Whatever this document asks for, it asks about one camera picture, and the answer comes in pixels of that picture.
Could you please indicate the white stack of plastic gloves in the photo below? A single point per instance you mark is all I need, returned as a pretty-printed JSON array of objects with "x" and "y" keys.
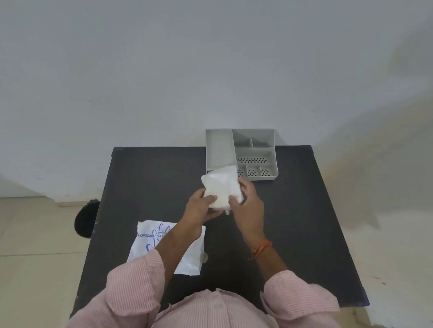
[{"x": 220, "y": 186}]

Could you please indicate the person's left thumb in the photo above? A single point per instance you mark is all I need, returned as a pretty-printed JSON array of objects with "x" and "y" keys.
[{"x": 210, "y": 199}]

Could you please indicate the grey plastic organizer tray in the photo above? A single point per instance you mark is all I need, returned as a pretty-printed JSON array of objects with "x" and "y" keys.
[{"x": 247, "y": 152}]

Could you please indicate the person's right forearm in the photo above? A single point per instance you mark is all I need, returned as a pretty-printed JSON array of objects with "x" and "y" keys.
[{"x": 265, "y": 255}]

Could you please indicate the black round stool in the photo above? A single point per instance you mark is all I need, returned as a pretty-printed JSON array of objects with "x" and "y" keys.
[{"x": 86, "y": 219}]

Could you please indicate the person's left forearm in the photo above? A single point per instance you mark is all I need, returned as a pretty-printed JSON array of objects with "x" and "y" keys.
[{"x": 176, "y": 243}]

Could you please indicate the person's right thumb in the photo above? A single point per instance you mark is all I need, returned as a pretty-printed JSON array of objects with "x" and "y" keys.
[{"x": 234, "y": 201}]

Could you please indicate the white packet with blue print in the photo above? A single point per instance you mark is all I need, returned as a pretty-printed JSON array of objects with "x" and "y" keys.
[{"x": 149, "y": 243}]

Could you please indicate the person's left hand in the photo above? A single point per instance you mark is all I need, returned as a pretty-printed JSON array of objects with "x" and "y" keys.
[{"x": 195, "y": 209}]

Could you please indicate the person's right hand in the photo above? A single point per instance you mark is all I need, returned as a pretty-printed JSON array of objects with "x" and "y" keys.
[{"x": 249, "y": 213}]

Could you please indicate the pink striped shirt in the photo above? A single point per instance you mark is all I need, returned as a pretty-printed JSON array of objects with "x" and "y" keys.
[{"x": 209, "y": 304}]

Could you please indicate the small clear plastic scrap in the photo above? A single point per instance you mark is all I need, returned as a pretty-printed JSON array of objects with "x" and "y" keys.
[{"x": 204, "y": 258}]

